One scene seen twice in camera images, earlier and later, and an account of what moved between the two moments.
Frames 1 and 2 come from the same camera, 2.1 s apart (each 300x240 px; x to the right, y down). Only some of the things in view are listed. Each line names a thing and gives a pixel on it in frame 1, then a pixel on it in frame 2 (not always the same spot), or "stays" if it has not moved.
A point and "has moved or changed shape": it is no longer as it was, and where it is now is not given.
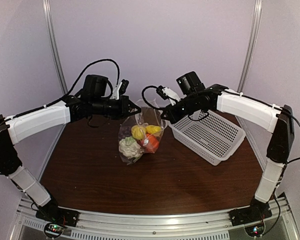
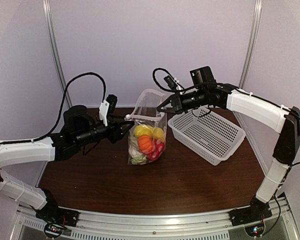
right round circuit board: [255, 230] stays
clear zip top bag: [141, 134] has moved or changed shape
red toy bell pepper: [147, 147] → [158, 149]
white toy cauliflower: [129, 148] → [139, 159]
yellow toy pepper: [138, 131] has moved or changed shape
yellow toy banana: [152, 129] → [158, 133]
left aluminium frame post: [49, 23] stays
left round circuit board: [53, 230] stays
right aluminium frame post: [253, 30] stays
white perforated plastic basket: [207, 135] stays
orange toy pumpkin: [153, 141] → [145, 143]
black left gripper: [123, 110] → [114, 130]
